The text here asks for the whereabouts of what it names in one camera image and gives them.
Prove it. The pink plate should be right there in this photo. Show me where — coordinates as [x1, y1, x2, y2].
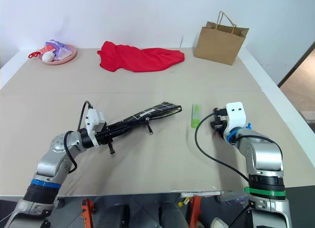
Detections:
[36, 43, 78, 65]

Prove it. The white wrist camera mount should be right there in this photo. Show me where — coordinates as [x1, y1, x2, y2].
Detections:
[85, 108, 107, 147]
[225, 102, 247, 135]

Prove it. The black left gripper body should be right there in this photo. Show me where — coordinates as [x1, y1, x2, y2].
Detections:
[96, 126, 115, 147]

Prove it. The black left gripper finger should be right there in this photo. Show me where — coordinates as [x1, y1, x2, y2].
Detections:
[112, 126, 131, 141]
[106, 119, 131, 133]

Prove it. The white rounded toy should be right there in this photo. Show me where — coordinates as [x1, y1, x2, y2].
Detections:
[41, 52, 56, 63]

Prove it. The brown paper bag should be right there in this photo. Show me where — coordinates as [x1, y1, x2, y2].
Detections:
[193, 11, 250, 65]

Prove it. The green highlighter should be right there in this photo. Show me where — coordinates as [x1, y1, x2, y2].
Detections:
[189, 103, 201, 129]

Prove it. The purple crumpled item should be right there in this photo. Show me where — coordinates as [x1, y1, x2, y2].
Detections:
[233, 192, 249, 205]

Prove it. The white flat bar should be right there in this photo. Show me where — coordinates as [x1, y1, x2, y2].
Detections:
[181, 191, 221, 198]

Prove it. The orange clamp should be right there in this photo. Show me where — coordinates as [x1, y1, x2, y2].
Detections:
[188, 195, 202, 228]
[81, 197, 95, 228]

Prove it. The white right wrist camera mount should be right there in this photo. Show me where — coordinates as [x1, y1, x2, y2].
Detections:
[225, 102, 247, 135]

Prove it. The red cloth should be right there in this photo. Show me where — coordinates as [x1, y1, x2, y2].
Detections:
[96, 40, 185, 73]

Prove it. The purple cloth toy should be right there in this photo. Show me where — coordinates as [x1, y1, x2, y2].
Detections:
[45, 39, 72, 60]

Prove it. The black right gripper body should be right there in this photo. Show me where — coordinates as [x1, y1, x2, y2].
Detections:
[216, 108, 229, 138]

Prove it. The beige table cover sheet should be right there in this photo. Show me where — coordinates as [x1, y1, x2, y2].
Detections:
[0, 47, 310, 197]

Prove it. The white shoe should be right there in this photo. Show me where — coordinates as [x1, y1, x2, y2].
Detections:
[211, 217, 231, 228]

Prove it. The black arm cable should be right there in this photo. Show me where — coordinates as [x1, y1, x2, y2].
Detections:
[63, 100, 94, 174]
[194, 112, 284, 183]

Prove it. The dark rounded shape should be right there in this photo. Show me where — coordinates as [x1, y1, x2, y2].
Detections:
[158, 200, 184, 228]

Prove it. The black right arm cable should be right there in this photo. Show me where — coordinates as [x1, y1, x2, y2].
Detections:
[194, 112, 284, 183]

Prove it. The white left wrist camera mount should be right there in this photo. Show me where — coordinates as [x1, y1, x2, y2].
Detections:
[85, 108, 107, 147]

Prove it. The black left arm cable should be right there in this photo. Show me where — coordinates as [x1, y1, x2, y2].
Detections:
[63, 100, 94, 174]

